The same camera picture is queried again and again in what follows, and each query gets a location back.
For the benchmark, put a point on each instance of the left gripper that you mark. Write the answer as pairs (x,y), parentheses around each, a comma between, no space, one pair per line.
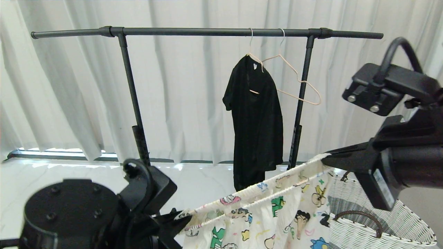
(148,231)

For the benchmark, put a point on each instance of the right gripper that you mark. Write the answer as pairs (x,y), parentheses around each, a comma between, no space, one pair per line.
(415,166)

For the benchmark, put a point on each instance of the pink clothes hanger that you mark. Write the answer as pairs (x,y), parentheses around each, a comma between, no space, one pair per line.
(254,92)
(316,103)

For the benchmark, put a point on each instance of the cream printed garment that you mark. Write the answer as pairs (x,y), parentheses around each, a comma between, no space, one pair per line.
(270,218)

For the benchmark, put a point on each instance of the black garment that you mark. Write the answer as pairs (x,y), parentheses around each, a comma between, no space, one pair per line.
(258,131)

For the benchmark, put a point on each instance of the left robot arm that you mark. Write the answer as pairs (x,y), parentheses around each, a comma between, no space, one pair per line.
(69,207)

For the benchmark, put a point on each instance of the white laundry basket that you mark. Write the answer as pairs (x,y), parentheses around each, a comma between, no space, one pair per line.
(408,221)

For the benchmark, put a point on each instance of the black clothes rack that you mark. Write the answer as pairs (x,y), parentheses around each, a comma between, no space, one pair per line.
(207,31)

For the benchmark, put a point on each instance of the window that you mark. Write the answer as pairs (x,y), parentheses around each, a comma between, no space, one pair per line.
(52,155)

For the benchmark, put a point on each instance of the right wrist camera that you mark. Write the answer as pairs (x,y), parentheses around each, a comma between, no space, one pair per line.
(398,86)

